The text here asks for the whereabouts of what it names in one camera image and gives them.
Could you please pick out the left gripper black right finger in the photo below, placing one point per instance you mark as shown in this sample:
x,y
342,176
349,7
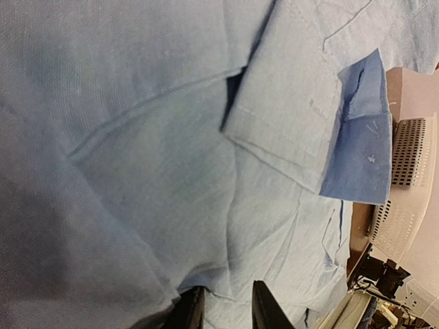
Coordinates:
x,y
266,312

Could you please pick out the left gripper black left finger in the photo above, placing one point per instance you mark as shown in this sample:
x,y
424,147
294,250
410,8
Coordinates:
x,y
188,313

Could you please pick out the light blue long sleeve shirt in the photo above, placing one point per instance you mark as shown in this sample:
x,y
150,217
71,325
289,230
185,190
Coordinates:
x,y
149,147

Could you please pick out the white plastic basket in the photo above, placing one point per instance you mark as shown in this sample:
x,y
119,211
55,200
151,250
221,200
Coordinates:
x,y
396,223

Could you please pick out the aluminium front rail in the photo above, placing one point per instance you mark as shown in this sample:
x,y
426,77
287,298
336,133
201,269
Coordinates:
x,y
348,314

